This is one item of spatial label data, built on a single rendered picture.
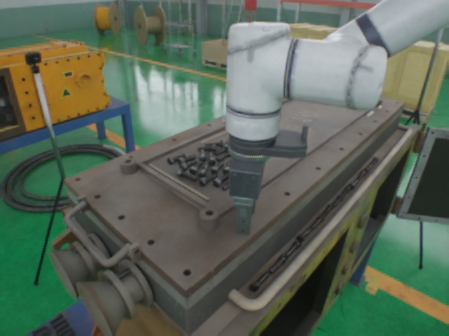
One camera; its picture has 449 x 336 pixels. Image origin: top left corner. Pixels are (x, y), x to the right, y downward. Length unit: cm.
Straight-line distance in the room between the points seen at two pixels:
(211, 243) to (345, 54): 39
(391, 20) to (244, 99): 26
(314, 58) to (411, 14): 19
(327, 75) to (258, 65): 9
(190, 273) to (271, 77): 34
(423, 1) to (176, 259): 56
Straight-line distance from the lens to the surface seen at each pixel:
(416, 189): 190
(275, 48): 43
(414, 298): 254
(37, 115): 315
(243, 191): 49
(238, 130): 47
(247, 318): 65
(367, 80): 42
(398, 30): 55
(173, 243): 59
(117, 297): 63
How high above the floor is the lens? 178
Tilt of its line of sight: 29 degrees down
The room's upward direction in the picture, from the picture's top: 1 degrees clockwise
